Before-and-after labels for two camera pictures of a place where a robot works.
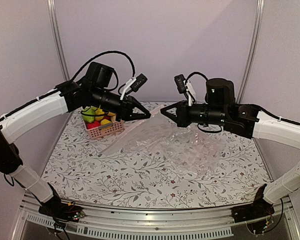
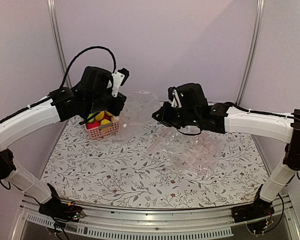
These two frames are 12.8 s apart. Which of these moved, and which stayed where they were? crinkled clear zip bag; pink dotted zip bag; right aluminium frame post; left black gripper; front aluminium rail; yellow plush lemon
Moved: pink dotted zip bag; left black gripper
Stayed: right aluminium frame post; crinkled clear zip bag; front aluminium rail; yellow plush lemon
